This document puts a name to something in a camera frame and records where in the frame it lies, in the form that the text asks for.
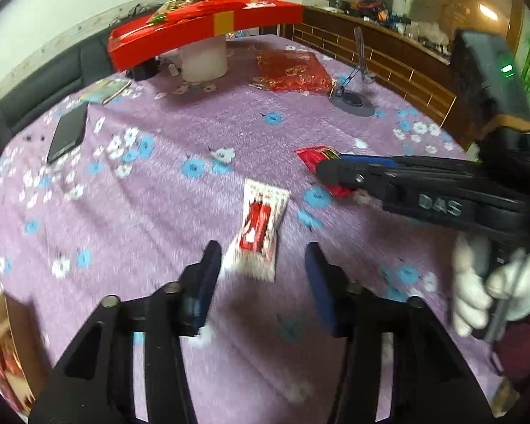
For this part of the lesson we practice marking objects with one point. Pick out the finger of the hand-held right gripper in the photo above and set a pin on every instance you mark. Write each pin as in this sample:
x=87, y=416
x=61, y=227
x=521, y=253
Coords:
x=353, y=179
x=380, y=162

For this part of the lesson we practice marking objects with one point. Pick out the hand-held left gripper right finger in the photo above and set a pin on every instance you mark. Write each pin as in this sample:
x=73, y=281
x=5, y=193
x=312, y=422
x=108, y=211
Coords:
x=320, y=296

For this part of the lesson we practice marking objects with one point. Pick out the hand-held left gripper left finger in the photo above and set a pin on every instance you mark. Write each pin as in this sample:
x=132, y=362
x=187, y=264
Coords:
x=201, y=300

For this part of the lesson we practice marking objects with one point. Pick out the small red snack packet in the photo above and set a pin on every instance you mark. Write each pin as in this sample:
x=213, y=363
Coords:
x=318, y=161

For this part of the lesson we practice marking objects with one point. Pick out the white red snack packet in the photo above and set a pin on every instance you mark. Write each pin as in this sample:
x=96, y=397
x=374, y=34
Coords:
x=256, y=229

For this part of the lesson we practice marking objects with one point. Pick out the brown cardboard box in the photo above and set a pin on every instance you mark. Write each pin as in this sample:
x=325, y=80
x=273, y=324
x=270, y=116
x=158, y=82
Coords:
x=20, y=335

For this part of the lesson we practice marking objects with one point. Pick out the person's right forearm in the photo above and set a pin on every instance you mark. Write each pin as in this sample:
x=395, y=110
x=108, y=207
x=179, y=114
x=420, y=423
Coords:
x=525, y=344

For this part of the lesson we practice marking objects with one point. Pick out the person's right hand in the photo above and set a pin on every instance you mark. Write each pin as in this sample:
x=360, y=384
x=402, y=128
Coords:
x=467, y=304

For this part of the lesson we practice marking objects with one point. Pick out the grey phone stand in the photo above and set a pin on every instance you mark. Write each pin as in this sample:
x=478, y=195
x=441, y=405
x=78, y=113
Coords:
x=353, y=99

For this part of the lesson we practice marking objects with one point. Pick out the wooden sideboard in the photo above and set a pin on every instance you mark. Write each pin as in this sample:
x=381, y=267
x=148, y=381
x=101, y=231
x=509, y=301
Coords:
x=406, y=75

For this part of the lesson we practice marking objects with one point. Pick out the purple floral tablecloth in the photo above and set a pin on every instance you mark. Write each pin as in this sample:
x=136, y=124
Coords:
x=159, y=194

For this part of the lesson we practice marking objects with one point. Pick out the red plastic bag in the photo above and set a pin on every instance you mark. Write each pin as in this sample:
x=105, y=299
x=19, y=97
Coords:
x=293, y=70

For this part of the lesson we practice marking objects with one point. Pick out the white cylinder container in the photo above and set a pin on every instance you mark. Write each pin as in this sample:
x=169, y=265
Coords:
x=203, y=59

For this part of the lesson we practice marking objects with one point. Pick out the red snack packets heap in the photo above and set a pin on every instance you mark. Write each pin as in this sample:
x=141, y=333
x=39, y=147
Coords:
x=6, y=371

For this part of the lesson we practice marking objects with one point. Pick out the black phone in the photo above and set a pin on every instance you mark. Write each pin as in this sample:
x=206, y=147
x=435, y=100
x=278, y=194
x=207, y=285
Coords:
x=67, y=133

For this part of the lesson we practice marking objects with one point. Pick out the long red gift box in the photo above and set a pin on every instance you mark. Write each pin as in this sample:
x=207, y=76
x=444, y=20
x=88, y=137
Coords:
x=194, y=24

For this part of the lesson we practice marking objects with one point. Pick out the colourful booklet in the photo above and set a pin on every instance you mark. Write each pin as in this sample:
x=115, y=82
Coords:
x=106, y=91

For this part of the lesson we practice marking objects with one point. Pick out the small black object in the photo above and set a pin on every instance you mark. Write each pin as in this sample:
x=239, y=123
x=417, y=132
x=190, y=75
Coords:
x=143, y=68

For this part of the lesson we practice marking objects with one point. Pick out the dark blue sofa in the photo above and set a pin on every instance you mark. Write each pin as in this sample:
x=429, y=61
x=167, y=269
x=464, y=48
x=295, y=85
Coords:
x=39, y=84

